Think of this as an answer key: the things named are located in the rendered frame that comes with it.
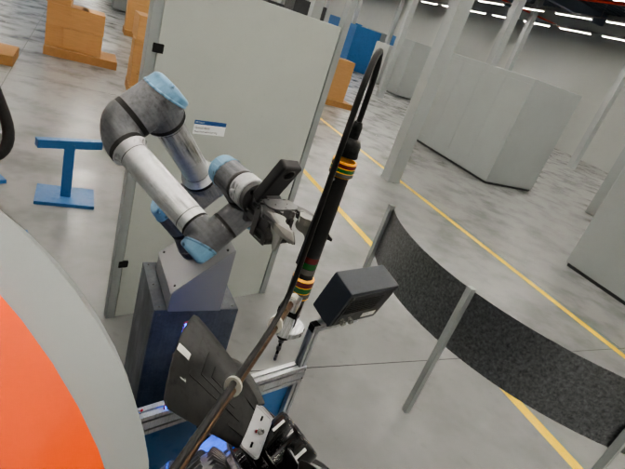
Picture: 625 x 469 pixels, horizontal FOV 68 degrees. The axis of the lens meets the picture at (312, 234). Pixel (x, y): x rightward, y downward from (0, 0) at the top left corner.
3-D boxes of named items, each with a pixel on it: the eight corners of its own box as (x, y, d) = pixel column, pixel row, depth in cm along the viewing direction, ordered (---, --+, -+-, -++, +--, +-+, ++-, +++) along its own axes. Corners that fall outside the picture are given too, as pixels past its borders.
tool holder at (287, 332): (293, 350, 88) (308, 309, 84) (259, 335, 89) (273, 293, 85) (306, 326, 97) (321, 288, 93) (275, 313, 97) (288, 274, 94)
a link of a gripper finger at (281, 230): (287, 265, 84) (276, 240, 92) (297, 237, 82) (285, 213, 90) (271, 263, 83) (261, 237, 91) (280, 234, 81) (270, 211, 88)
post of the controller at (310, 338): (299, 368, 174) (314, 327, 166) (294, 362, 176) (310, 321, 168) (305, 366, 176) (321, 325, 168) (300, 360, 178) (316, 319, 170)
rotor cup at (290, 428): (284, 510, 98) (330, 466, 101) (261, 496, 88) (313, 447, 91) (249, 455, 107) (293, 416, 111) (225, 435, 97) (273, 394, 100)
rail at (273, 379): (33, 473, 119) (34, 452, 116) (30, 461, 122) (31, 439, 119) (300, 381, 179) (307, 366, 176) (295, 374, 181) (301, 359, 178)
